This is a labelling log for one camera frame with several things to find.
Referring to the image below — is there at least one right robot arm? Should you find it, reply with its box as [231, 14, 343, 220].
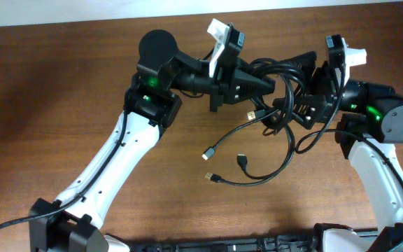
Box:
[289, 48, 403, 251]

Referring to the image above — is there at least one left camera cable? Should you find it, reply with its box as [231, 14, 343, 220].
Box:
[0, 22, 236, 246]

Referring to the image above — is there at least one camera cable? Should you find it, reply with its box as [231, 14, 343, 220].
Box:
[0, 22, 236, 246]
[294, 66, 403, 246]

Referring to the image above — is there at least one thick black USB cable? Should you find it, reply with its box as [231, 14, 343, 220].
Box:
[201, 57, 307, 161]

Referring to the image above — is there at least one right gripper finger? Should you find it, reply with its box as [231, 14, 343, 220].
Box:
[282, 51, 317, 95]
[291, 94, 327, 130]

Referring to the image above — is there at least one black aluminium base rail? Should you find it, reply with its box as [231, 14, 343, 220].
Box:
[103, 223, 381, 252]

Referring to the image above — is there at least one thin black USB cable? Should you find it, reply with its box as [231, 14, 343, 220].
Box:
[204, 124, 296, 187]

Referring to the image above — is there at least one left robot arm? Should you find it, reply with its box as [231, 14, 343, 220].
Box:
[29, 27, 274, 251]

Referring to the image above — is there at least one right camera cable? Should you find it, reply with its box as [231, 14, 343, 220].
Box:
[294, 66, 403, 246]

